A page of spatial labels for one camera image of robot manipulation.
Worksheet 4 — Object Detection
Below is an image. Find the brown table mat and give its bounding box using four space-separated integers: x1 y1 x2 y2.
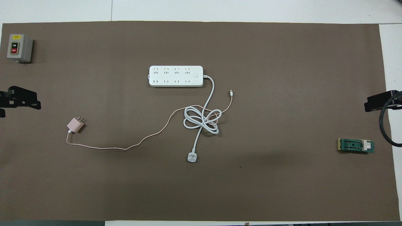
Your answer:
0 21 396 222

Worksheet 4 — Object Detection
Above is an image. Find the green knife switch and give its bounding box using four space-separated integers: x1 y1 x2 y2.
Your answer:
338 138 375 154

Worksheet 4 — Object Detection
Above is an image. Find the grey push-button switch box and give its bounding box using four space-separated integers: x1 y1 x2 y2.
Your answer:
7 34 34 64

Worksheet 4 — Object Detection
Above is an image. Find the pink charger adapter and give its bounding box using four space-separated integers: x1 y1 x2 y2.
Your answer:
66 117 86 134

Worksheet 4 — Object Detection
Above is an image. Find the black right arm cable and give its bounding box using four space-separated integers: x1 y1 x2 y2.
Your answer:
379 91 402 147

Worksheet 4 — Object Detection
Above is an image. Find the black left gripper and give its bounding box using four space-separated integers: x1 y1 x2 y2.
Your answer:
0 86 42 118

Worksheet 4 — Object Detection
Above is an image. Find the pink charging cable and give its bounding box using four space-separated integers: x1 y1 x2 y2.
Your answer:
66 90 234 150

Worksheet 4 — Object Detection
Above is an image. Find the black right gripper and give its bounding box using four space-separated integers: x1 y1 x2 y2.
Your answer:
364 90 402 112

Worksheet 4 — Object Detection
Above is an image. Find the white power strip with cord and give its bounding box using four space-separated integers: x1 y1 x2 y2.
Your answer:
148 65 222 163

